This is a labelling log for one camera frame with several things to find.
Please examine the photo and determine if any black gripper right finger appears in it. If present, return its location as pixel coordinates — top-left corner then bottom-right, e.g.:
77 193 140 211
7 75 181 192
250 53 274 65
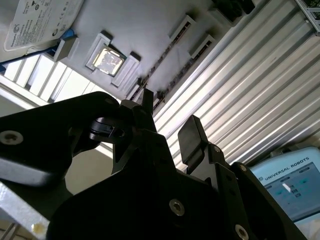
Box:
177 114 308 240

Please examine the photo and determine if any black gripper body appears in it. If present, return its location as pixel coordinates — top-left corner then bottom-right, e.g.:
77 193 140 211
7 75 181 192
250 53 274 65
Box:
47 151 232 240

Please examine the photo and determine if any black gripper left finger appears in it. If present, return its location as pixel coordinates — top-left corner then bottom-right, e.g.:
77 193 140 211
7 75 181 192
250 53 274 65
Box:
0 88 192 222

